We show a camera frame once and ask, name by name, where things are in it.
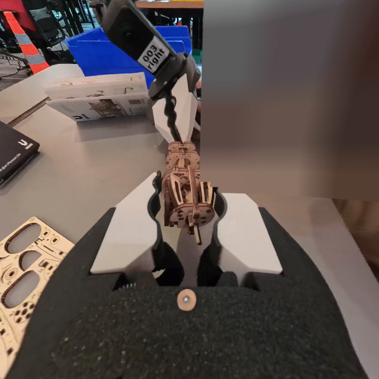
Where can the wooden background table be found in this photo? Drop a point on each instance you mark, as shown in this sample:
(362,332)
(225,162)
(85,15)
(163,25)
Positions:
(168,4)

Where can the wooden model assembly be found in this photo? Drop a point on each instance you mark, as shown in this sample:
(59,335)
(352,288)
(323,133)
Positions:
(186,192)

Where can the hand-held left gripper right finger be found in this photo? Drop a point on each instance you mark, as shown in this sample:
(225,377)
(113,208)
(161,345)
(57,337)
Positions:
(248,234)

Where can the orange traffic cone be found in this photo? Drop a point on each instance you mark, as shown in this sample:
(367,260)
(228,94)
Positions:
(28,47)

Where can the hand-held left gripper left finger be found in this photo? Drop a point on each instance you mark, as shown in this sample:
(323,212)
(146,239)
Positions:
(127,234)

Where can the laser-cut plywood parts sheet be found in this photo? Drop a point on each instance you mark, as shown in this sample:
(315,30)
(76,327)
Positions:
(26,266)

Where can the white model kit box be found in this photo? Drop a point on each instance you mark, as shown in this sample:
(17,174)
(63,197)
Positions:
(100,100)

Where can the black cardboard box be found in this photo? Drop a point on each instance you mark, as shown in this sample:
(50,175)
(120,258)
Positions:
(14,154)

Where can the blue plastic bin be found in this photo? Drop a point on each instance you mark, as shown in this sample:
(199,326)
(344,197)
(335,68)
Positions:
(103,56)

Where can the black chair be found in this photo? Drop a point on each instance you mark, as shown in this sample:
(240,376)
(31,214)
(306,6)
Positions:
(53,23)

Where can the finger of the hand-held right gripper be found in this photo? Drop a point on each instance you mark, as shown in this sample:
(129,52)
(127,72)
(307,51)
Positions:
(186,109)
(161,115)

